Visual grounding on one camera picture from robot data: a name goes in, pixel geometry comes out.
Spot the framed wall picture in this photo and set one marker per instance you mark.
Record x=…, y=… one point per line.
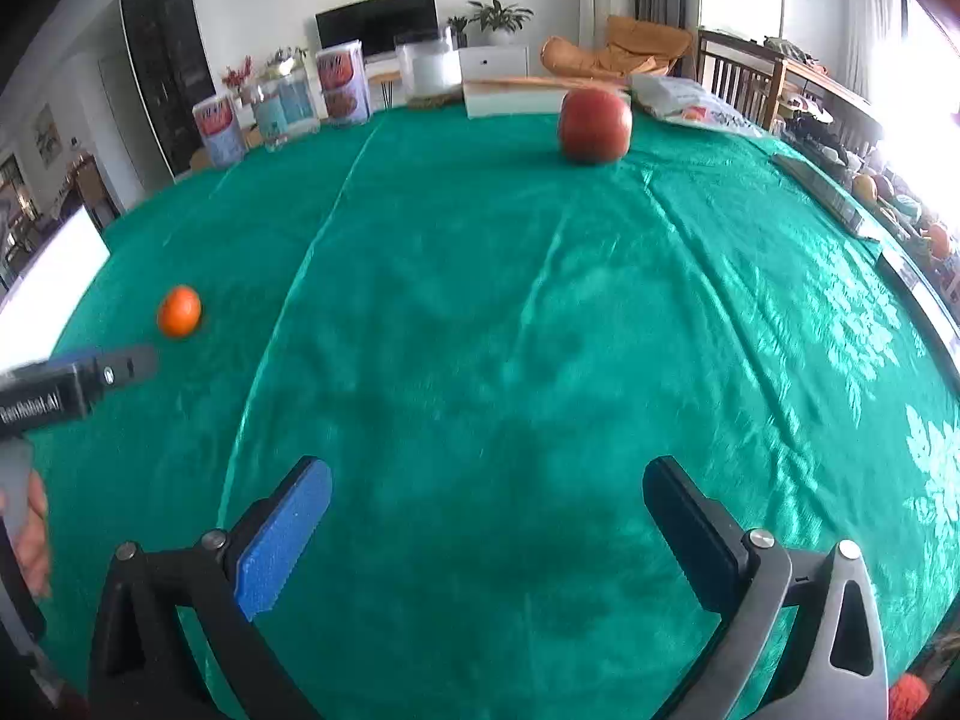
x=47, y=135

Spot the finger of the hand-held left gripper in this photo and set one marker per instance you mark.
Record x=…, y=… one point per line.
x=131, y=366

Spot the white snack bag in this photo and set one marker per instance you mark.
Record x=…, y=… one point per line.
x=690, y=103

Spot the person's left hand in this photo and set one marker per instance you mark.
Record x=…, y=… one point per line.
x=36, y=540

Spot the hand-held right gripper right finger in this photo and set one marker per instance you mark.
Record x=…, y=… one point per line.
x=690, y=540

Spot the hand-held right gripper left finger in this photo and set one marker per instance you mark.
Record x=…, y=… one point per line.
x=281, y=532

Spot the small potted plant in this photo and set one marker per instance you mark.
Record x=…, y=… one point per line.
x=458, y=30

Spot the green potted plant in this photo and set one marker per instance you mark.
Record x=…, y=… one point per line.
x=496, y=19

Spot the small orange tangerine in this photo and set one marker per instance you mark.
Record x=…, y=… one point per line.
x=180, y=311

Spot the red apple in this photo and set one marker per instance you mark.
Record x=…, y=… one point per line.
x=595, y=125

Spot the white foam box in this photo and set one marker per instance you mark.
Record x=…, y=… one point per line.
x=514, y=99

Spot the white cardboard box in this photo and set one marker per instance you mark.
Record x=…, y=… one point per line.
x=45, y=270

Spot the green patterned tablecloth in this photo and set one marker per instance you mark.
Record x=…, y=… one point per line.
x=487, y=352

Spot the dark flat box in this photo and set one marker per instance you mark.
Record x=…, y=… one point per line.
x=825, y=193

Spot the clear container with white contents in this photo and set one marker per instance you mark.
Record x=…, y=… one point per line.
x=429, y=71

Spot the dark cabinet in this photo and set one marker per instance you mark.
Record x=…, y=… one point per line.
x=161, y=67

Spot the red flower bunch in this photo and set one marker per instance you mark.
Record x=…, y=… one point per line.
x=238, y=79

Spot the white cabinet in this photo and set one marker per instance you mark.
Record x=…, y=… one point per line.
x=495, y=61

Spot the black television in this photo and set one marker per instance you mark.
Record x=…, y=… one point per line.
x=377, y=19

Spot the wooden chair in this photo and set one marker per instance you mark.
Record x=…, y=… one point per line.
x=739, y=79

